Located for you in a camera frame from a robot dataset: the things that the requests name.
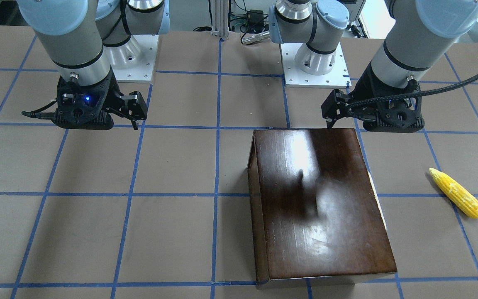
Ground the dark brown wooden drawer box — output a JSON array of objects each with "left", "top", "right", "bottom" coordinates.
[{"left": 247, "top": 127, "right": 397, "bottom": 289}]

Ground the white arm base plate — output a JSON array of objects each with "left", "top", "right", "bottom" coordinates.
[
  {"left": 280, "top": 43, "right": 351, "bottom": 89},
  {"left": 104, "top": 35, "right": 160, "bottom": 83}
]

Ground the yellow corn cob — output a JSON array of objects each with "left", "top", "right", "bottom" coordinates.
[{"left": 428, "top": 168, "right": 478, "bottom": 219}]

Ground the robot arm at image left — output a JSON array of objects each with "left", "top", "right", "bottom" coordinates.
[{"left": 17, "top": 0, "right": 170, "bottom": 130}]

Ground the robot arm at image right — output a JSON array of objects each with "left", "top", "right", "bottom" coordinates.
[{"left": 268, "top": 0, "right": 478, "bottom": 134}]

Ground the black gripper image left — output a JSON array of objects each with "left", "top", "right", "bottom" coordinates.
[{"left": 52, "top": 70, "right": 148, "bottom": 130}]

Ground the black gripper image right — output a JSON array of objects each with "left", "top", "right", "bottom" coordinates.
[{"left": 321, "top": 64, "right": 425, "bottom": 134}]

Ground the black braided cable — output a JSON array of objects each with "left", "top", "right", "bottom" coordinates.
[{"left": 346, "top": 12, "right": 478, "bottom": 112}]

